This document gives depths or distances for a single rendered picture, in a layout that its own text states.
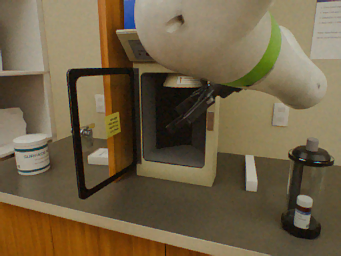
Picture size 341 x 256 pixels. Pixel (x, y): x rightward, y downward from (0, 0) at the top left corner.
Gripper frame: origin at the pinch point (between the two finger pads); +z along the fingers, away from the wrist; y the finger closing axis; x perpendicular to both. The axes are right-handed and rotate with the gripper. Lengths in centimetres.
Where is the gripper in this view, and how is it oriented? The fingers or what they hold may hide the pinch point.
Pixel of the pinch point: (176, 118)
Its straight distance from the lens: 79.3
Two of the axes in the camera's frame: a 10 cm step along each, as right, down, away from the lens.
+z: -7.1, 5.2, 4.6
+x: 6.7, 7.1, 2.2
